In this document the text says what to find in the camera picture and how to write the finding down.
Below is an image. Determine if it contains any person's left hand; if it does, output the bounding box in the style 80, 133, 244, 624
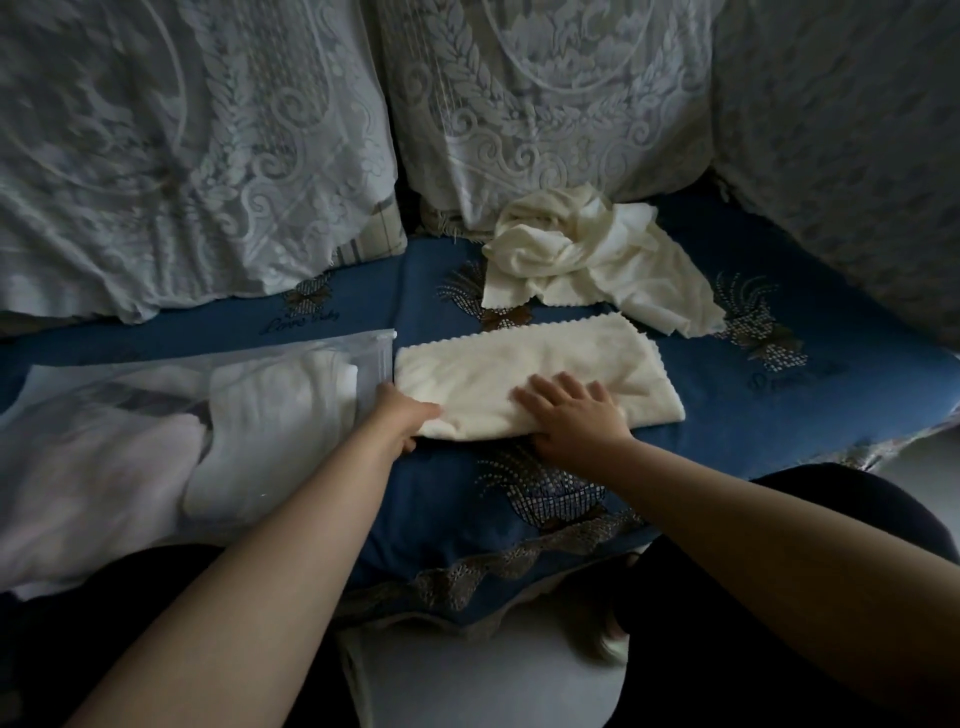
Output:
366, 382, 443, 456

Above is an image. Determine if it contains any person's right hand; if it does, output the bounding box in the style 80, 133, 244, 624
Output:
513, 372, 636, 471

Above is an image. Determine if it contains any cream cloth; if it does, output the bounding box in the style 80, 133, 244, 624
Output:
393, 312, 686, 442
480, 184, 728, 339

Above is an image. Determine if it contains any person's left forearm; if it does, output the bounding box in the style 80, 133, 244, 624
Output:
66, 429, 406, 728

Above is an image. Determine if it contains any person's right forearm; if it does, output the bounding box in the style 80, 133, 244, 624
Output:
561, 438, 960, 721

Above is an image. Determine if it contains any crumpled cream cloth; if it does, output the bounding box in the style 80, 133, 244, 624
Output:
480, 184, 728, 339

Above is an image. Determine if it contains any blue embroidered sofa seat cover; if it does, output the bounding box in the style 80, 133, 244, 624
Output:
0, 180, 960, 627

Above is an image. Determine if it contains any folded white cloth in bag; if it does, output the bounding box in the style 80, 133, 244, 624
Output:
180, 349, 360, 526

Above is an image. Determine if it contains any clear plastic zip bag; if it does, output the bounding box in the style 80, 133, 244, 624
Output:
0, 328, 398, 594

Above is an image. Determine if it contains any white lace sofa back cover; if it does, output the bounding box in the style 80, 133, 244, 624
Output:
361, 0, 727, 235
0, 0, 408, 325

